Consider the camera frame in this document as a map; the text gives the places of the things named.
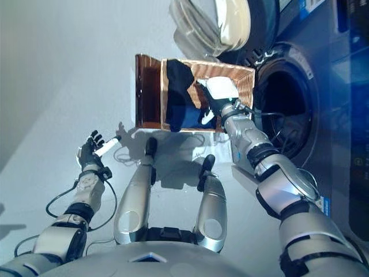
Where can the dark brown glossy stand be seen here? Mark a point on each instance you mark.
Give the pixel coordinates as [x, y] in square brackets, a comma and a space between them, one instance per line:
[147, 86]

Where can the blue platform sticker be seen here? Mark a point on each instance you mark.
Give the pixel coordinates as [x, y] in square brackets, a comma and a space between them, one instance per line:
[238, 155]

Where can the blue garment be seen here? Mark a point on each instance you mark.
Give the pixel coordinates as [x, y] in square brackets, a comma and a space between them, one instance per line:
[191, 116]

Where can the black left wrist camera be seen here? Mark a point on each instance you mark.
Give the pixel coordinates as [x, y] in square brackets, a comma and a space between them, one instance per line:
[106, 173]

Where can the left silver robot leg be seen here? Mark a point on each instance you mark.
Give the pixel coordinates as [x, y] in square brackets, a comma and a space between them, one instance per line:
[137, 190]

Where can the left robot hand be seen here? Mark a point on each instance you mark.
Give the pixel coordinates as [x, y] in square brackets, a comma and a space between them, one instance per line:
[88, 155]

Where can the brown wicker laundry basket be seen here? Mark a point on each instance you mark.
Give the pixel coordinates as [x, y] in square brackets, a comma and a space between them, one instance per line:
[225, 72]

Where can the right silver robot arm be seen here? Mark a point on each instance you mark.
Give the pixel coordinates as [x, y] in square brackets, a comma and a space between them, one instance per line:
[288, 184]

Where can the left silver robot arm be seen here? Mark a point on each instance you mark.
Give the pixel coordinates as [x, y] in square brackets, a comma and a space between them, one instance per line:
[63, 233]

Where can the small black garment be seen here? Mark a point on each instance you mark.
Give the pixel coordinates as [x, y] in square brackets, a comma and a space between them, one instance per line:
[177, 80]

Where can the round glass washer door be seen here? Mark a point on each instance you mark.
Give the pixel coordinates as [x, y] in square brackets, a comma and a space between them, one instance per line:
[230, 23]

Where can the grey robot torso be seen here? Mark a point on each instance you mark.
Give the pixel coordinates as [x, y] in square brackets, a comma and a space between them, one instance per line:
[150, 262]

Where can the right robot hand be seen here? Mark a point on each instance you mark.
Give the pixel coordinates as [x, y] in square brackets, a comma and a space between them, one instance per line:
[222, 88]

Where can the grey washing machine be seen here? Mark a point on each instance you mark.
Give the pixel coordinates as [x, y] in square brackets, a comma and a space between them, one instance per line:
[325, 115]

